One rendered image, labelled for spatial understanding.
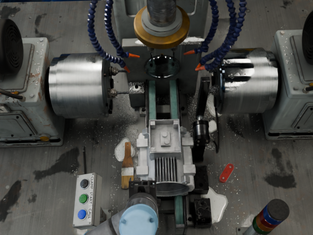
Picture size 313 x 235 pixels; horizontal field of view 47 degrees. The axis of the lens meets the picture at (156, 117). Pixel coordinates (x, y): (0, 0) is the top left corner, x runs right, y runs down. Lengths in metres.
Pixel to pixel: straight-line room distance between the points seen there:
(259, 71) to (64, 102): 0.70
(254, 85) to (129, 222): 0.76
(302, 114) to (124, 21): 0.76
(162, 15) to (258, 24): 0.94
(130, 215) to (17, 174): 0.94
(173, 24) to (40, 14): 1.06
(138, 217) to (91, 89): 0.67
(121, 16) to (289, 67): 0.65
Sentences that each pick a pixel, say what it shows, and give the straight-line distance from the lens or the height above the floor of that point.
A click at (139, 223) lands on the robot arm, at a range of 0.74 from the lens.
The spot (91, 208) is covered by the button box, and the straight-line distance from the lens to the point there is 1.19.
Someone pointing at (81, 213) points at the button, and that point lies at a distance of 1.20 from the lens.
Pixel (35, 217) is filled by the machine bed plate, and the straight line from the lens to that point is 1.53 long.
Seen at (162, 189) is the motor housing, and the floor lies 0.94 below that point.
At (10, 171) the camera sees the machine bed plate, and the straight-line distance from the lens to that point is 1.63.
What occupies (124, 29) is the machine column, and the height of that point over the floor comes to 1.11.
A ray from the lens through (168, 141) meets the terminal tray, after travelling 1.19.
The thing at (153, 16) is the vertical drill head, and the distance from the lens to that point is 1.13.
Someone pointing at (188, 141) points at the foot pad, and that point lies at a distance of 1.25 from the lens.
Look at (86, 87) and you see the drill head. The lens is 1.31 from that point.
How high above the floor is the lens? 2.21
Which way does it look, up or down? 61 degrees down
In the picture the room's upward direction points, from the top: 3 degrees counter-clockwise
